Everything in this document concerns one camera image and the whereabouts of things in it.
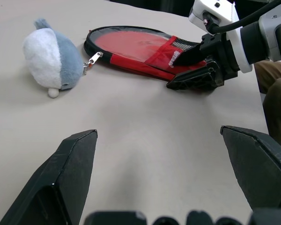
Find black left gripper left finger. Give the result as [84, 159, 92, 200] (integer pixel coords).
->
[0, 129, 98, 225]

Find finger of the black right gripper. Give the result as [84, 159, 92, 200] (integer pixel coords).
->
[166, 61, 223, 91]
[174, 45, 211, 67]

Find red and black paddle case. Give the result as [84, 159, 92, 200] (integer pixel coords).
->
[83, 26, 208, 82]

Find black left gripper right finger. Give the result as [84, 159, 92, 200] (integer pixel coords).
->
[220, 125, 281, 210]

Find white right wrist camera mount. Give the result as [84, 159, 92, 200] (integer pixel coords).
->
[188, 0, 253, 74]

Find blue and white plush toy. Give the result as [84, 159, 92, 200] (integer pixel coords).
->
[22, 18, 84, 98]

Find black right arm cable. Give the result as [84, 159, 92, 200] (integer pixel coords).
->
[207, 0, 281, 35]

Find person in brown trousers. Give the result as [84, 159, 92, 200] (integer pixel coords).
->
[254, 60, 281, 150]

